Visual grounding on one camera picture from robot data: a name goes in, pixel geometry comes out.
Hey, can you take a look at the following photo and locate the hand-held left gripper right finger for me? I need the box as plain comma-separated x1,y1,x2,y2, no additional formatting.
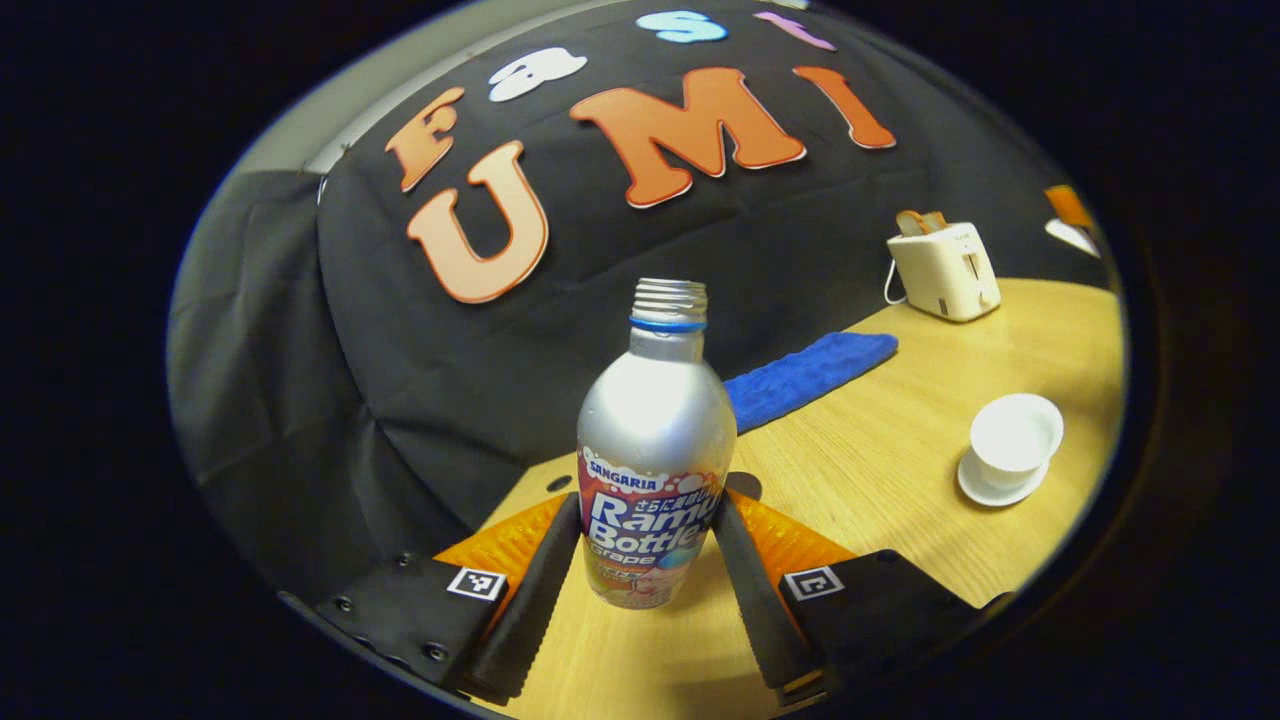
712,488,1013,706

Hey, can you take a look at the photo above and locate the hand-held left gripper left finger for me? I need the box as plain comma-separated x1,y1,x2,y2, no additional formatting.
280,490,583,703

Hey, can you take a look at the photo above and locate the silver water bottle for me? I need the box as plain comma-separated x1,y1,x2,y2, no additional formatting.
576,278,738,611

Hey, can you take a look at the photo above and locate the white teacup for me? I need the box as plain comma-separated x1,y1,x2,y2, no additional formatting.
970,393,1065,491

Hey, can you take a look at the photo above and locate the white toaster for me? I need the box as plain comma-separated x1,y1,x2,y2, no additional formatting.
887,222,1002,323

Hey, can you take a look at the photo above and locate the blue towel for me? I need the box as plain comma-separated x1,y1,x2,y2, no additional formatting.
722,332,900,434

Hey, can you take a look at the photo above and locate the black backdrop cloth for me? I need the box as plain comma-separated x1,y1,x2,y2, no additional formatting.
168,0,1111,601

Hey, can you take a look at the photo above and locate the white saucer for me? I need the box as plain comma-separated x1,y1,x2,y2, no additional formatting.
957,447,1051,508

